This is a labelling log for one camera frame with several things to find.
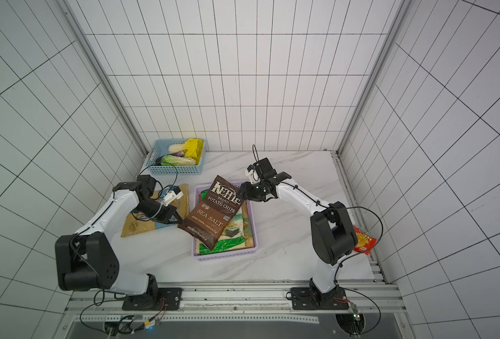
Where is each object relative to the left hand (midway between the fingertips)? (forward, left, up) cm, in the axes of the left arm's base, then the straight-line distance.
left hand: (176, 223), depth 80 cm
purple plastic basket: (+13, -5, -6) cm, 15 cm away
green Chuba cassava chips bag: (-2, -25, -4) cm, 26 cm away
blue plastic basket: (+50, +24, -8) cm, 56 cm away
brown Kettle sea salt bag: (+3, -13, -1) cm, 13 cm away
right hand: (+11, -22, +2) cm, 25 cm away
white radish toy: (+46, +13, -5) cm, 48 cm away
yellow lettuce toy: (+44, +2, -1) cm, 44 cm away
